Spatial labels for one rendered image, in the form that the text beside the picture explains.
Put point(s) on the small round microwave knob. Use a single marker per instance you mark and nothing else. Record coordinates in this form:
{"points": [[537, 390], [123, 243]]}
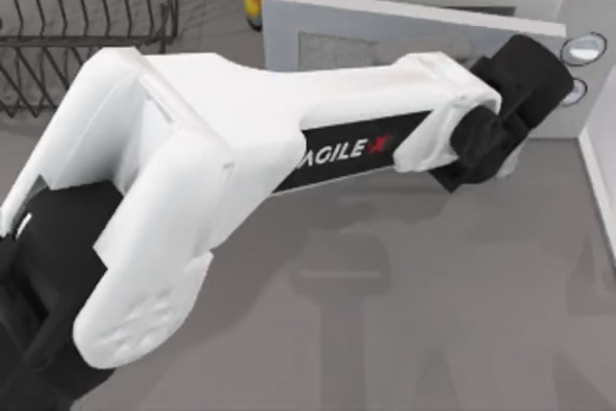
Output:
{"points": [[579, 91]]}

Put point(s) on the large round microwave knob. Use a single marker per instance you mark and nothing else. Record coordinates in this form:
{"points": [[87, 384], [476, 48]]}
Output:
{"points": [[583, 47]]}

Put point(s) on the pale microwave door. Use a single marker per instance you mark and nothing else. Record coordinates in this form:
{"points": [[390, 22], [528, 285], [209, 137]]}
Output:
{"points": [[337, 11]]}

